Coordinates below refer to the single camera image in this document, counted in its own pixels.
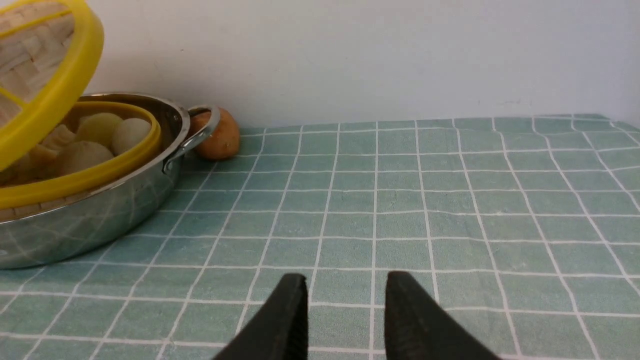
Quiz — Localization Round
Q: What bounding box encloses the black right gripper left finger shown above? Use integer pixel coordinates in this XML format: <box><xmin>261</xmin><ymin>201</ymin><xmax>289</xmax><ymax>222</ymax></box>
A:
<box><xmin>214</xmin><ymin>273</ymin><xmax>309</xmax><ymax>360</ymax></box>

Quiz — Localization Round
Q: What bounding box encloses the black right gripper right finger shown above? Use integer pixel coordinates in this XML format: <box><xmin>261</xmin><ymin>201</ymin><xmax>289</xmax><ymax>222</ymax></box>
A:
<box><xmin>384</xmin><ymin>271</ymin><xmax>499</xmax><ymax>360</ymax></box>

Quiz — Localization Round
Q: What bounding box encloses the bamboo steamer basket yellow rim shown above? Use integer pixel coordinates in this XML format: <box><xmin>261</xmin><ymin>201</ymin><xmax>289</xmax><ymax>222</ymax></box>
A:
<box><xmin>1</xmin><ymin>101</ymin><xmax>162</xmax><ymax>221</ymax></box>

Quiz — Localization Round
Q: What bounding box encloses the woven bamboo steamer lid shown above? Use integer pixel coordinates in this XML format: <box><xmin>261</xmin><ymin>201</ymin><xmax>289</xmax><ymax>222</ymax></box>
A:
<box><xmin>0</xmin><ymin>0</ymin><xmax>105</xmax><ymax>169</ymax></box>

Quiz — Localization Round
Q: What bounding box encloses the green checkered tablecloth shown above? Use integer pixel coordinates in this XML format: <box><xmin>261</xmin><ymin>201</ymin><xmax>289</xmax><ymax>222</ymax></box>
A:
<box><xmin>1</xmin><ymin>114</ymin><xmax>639</xmax><ymax>360</ymax></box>

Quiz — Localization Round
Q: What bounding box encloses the brown potato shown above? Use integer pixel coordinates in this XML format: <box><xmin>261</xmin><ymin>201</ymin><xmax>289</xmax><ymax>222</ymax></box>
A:
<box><xmin>189</xmin><ymin>107</ymin><xmax>241</xmax><ymax>161</ymax></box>

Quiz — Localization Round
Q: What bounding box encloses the white round bun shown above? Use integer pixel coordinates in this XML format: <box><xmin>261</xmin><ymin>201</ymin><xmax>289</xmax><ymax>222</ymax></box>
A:
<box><xmin>52</xmin><ymin>140</ymin><xmax>114</xmax><ymax>177</ymax></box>
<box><xmin>110</xmin><ymin>118</ymin><xmax>152</xmax><ymax>157</ymax></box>

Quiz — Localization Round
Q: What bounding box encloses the green round bun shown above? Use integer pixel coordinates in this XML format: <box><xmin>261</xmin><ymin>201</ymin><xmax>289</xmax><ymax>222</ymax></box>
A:
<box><xmin>74</xmin><ymin>112</ymin><xmax>124</xmax><ymax>149</ymax></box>

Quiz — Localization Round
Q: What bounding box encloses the stainless steel two-handled pot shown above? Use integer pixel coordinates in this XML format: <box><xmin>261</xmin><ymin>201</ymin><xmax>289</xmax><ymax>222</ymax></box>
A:
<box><xmin>0</xmin><ymin>92</ymin><xmax>221</xmax><ymax>270</ymax></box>

